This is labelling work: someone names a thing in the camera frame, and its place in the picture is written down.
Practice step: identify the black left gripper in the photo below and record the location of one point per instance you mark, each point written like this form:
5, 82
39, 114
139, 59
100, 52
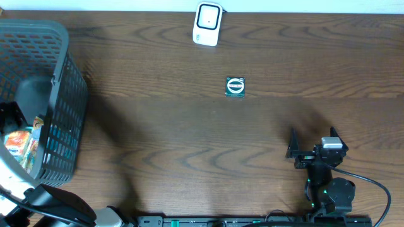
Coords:
9, 118

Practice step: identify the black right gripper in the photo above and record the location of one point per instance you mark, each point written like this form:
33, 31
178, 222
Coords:
305, 157

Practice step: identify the yellow snack bag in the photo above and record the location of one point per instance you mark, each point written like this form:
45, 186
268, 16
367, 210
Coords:
29, 157

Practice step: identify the small green round-logo box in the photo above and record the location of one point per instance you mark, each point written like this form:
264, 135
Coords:
235, 87

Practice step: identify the teal snack pack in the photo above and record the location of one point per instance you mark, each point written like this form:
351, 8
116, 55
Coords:
26, 130

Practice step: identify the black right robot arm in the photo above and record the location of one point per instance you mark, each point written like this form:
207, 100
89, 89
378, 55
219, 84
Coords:
330, 197

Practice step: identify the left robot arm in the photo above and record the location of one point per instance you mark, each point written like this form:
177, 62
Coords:
60, 208

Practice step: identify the white barcode scanner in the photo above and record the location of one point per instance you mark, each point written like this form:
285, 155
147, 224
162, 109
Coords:
207, 24

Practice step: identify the small orange packet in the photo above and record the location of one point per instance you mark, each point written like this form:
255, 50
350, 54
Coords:
16, 143

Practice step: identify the blue mouthwash bottle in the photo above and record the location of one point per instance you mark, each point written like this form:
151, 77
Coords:
62, 143

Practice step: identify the grey plastic mesh basket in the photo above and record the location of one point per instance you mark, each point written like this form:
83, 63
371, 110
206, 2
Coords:
39, 74

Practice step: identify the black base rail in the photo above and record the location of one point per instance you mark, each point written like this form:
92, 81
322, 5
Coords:
277, 220

